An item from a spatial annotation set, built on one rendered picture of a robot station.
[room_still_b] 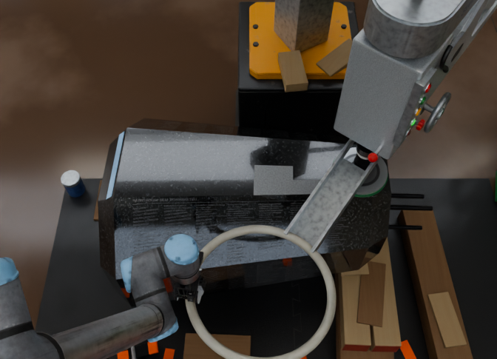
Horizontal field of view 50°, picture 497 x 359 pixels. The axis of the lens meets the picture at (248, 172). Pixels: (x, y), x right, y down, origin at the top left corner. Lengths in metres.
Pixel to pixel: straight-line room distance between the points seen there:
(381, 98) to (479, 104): 2.07
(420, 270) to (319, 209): 1.00
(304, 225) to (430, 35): 0.80
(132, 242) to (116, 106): 1.48
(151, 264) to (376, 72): 0.82
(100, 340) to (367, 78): 1.00
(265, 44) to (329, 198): 0.97
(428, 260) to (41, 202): 2.09
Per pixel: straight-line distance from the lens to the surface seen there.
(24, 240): 3.10
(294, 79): 2.39
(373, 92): 1.63
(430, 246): 2.86
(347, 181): 1.93
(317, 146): 2.18
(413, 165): 3.24
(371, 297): 2.53
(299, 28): 2.46
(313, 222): 1.89
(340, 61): 2.52
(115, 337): 1.25
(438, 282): 2.79
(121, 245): 2.15
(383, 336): 2.50
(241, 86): 2.47
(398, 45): 1.45
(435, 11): 1.45
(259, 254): 2.12
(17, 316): 1.02
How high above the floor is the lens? 2.59
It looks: 58 degrees down
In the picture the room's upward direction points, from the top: straight up
